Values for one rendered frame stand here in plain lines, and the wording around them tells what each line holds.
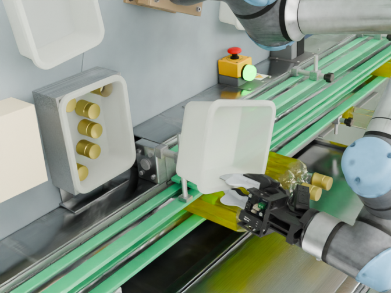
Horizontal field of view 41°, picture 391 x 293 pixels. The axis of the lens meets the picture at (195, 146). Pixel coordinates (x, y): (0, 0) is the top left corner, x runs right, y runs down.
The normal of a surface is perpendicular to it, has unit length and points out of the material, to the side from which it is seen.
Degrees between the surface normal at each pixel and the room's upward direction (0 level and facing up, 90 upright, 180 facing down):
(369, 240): 82
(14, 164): 0
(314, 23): 84
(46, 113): 90
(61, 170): 90
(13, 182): 0
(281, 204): 7
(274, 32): 83
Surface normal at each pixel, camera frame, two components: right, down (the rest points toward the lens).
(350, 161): -0.45, -0.43
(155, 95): 0.77, 0.25
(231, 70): -0.64, 0.39
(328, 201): -0.07, -0.89
